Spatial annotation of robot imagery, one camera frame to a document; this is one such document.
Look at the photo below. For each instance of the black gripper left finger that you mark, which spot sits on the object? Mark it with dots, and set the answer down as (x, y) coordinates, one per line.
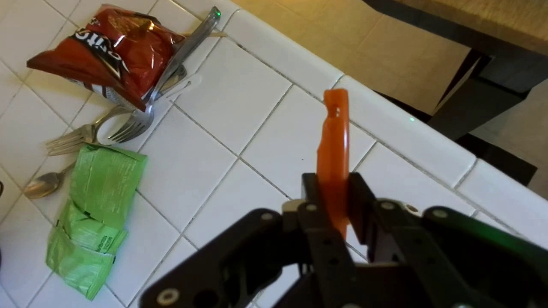
(319, 250)

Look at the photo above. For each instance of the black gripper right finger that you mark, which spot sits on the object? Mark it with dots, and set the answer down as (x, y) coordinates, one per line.
(456, 257)

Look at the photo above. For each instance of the large green packet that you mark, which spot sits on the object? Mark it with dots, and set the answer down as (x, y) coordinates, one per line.
(97, 216)

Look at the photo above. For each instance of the long silver fork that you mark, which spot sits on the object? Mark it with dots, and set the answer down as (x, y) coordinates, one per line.
(182, 52)

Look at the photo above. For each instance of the short silver fork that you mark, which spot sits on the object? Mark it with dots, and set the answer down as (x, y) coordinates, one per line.
(69, 143)

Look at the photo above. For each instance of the silver spoon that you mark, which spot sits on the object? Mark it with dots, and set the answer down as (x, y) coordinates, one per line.
(45, 184)

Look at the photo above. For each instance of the red chips bag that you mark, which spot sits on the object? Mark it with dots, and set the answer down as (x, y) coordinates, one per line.
(109, 52)

